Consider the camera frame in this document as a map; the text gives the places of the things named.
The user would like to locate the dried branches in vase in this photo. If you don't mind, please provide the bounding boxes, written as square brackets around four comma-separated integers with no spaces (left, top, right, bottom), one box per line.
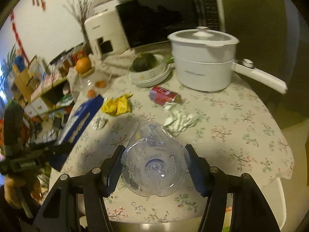
[63,0,92,44]

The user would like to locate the crumpled silver foil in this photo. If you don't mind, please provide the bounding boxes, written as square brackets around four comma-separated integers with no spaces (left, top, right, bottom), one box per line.
[163,103,197,136]

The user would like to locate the green kabocha squash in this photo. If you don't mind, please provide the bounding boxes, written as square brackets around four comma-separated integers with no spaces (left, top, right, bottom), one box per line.
[132,53,157,72]

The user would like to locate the blue rectangular box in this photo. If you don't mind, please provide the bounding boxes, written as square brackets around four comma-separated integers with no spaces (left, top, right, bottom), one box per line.
[56,95,104,145]

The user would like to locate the white bowl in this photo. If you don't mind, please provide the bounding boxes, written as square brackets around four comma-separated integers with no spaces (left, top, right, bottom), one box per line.
[129,52,174,81]

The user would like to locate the white tissue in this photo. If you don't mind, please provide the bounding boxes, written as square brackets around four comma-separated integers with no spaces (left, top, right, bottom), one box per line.
[92,117,107,130]

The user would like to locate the dark refrigerator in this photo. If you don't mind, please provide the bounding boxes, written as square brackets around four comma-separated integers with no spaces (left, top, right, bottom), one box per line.
[223,0,304,111]

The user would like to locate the white electric cooking pot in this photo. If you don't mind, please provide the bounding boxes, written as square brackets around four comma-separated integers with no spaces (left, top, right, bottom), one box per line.
[168,26,288,94]

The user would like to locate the white trash bin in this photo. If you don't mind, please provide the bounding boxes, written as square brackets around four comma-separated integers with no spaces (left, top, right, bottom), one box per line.
[224,176,288,232]

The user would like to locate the black microwave oven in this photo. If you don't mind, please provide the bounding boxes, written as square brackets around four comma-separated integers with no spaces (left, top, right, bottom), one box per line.
[115,0,226,50]

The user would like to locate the floral tablecloth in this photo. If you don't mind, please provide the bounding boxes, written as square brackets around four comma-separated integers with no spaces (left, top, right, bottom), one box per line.
[48,50,295,224]

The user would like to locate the white air fryer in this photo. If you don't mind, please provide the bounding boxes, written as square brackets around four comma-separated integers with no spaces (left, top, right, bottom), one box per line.
[84,8,130,59]

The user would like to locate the wooden shelf unit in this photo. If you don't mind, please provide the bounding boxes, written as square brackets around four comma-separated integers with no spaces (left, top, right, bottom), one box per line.
[24,75,73,118]

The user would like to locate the red lidded jar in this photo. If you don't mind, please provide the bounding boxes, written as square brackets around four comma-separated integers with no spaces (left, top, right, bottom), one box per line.
[72,49,87,62]

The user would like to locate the yellow snack wrapper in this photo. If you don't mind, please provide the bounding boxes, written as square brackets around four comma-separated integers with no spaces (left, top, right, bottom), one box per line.
[101,94,132,116]

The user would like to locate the left hand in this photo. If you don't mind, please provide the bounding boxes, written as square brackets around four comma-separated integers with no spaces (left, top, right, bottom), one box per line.
[4,170,41,210]

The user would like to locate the red milk drink can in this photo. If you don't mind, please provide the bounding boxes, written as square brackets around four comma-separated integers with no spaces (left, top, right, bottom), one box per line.
[149,86,182,106]

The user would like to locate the large orange on teapot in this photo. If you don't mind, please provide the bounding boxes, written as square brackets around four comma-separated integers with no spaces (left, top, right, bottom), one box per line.
[75,57,92,74]

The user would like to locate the crushed clear plastic bottle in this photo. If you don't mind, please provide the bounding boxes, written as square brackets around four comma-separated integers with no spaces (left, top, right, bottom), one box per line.
[121,121,191,197]

